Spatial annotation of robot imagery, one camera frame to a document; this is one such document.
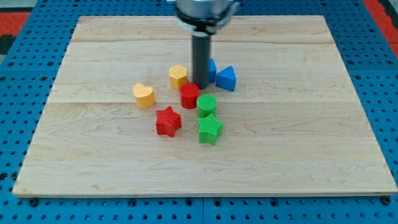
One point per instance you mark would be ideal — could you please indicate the yellow hexagon block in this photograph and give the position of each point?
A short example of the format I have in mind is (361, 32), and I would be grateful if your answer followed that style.
(178, 76)

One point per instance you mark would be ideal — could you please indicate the blue triangle block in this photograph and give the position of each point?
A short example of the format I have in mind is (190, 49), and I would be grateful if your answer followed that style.
(226, 79)

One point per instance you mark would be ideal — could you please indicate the light wooden board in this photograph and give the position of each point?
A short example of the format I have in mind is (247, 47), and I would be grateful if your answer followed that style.
(293, 127)

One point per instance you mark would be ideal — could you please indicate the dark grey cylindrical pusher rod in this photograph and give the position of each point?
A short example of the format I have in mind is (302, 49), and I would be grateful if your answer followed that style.
(200, 60)

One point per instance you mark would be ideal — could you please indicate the green star block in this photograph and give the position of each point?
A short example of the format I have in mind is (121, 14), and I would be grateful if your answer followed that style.
(209, 129)

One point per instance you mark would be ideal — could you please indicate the red star block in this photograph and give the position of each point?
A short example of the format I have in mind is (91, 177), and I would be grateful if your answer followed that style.
(167, 121)

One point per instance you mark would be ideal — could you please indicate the blue block behind rod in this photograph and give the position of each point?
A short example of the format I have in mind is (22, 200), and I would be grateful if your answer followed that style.
(212, 70)

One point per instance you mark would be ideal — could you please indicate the green cylinder block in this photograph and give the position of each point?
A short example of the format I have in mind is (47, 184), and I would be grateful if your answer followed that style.
(206, 105)

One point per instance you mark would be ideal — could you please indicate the yellow heart block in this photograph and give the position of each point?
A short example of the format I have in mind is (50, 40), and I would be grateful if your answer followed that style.
(144, 95)

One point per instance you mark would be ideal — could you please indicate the red cylinder block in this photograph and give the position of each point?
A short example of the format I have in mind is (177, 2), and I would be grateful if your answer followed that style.
(189, 94)

